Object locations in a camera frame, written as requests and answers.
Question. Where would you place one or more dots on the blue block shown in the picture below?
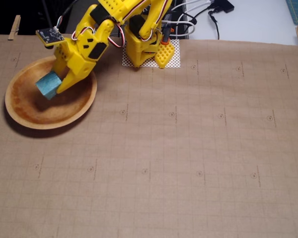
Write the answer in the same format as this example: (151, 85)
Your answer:
(48, 85)

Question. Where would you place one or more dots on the black camera circuit board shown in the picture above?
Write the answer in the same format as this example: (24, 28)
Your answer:
(49, 36)

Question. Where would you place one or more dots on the dark metal stand leg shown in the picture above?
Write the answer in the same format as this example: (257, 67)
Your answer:
(48, 17)

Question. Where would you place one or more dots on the round wooden bowl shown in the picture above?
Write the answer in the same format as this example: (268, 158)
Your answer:
(64, 109)

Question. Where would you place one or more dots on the black plug with orange collar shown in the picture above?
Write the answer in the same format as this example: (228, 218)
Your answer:
(166, 34)

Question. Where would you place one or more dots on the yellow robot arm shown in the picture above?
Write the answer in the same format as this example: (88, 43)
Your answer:
(139, 47)

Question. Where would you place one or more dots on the black power adapter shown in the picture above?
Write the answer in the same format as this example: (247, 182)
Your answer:
(224, 6)

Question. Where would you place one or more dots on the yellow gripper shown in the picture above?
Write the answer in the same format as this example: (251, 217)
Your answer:
(77, 70)

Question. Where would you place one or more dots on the white mesh mat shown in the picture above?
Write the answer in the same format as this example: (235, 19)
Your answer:
(175, 62)

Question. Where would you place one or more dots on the brown gridded wrapping paper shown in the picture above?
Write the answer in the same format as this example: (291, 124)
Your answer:
(139, 161)

